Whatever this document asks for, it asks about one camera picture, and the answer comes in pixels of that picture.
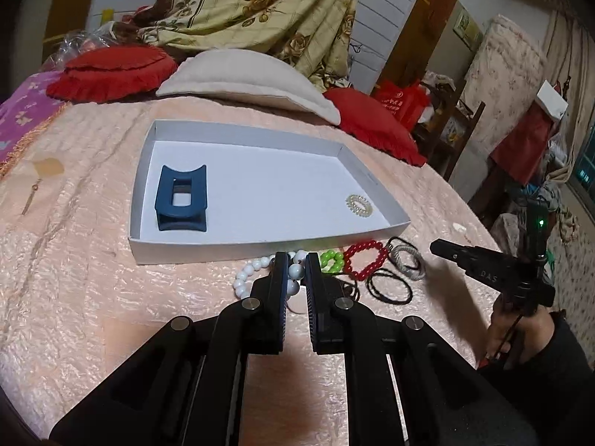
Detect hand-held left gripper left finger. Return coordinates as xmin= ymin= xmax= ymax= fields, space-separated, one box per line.
xmin=49 ymin=251 xmax=289 ymax=446

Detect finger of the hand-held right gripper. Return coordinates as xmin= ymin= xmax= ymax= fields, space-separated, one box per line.
xmin=430 ymin=239 xmax=476 ymax=268

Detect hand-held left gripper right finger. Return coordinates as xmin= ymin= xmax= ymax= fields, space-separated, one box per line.
xmin=304 ymin=251 xmax=540 ymax=446

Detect white bead bracelet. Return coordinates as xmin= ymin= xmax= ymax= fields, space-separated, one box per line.
xmin=232 ymin=249 xmax=310 ymax=301

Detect white cardboard tray box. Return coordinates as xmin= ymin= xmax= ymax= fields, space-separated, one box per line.
xmin=128 ymin=120 xmax=412 ymax=266

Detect person's right forearm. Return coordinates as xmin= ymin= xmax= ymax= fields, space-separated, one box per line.
xmin=478 ymin=309 xmax=595 ymax=446

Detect person's right hand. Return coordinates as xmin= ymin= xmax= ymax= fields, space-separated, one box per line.
xmin=485 ymin=302 xmax=555 ymax=369

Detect dark wooden chair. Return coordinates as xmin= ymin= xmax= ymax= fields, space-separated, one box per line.
xmin=413 ymin=79 xmax=487 ymax=183

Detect red hanging cloth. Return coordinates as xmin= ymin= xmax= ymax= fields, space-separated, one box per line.
xmin=490 ymin=101 xmax=566 ymax=185

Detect red fringed pillow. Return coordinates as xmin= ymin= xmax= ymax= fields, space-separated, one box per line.
xmin=322 ymin=88 xmax=429 ymax=168
xmin=46 ymin=46 xmax=180 ymax=103

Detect dark blue hair claw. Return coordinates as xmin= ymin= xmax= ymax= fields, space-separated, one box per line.
xmin=154 ymin=163 xmax=209 ymax=233

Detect red shopping bag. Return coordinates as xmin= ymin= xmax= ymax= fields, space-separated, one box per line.
xmin=374 ymin=78 xmax=431 ymax=131

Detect white paper box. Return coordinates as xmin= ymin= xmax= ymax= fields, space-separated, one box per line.
xmin=536 ymin=79 xmax=569 ymax=122

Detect floral mattress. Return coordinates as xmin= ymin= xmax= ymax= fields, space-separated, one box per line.
xmin=464 ymin=13 xmax=550 ymax=150

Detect beige pillow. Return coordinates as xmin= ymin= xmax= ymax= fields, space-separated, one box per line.
xmin=155 ymin=49 xmax=343 ymax=126

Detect translucent yellow packet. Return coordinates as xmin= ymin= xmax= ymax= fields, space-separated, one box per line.
xmin=31 ymin=157 xmax=65 ymax=178

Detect gold drop earring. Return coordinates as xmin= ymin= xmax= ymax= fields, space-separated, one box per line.
xmin=20 ymin=183 xmax=39 ymax=216

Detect yellow floral blanket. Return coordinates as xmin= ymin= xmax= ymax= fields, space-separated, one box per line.
xmin=125 ymin=0 xmax=364 ymax=94

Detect purple printed blanket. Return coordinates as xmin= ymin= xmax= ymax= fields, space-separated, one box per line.
xmin=0 ymin=70 xmax=71 ymax=178

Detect clear plastic bag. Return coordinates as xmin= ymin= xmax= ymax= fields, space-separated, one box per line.
xmin=44 ymin=20 xmax=136 ymax=73

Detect green bead bracelet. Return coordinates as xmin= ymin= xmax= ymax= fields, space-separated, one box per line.
xmin=319 ymin=249 xmax=346 ymax=274

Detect grey striped hair tie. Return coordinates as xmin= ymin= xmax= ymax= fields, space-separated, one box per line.
xmin=389 ymin=244 xmax=427 ymax=281

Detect thin black hair tie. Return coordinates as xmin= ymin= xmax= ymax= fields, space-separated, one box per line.
xmin=385 ymin=236 xmax=423 ymax=262

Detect large black hair tie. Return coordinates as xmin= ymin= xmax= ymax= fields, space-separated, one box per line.
xmin=364 ymin=267 xmax=415 ymax=306

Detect red bead bracelet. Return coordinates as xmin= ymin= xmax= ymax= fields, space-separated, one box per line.
xmin=342 ymin=239 xmax=389 ymax=282

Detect gold spiral hair tie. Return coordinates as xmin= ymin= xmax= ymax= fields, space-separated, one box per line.
xmin=344 ymin=193 xmax=374 ymax=218

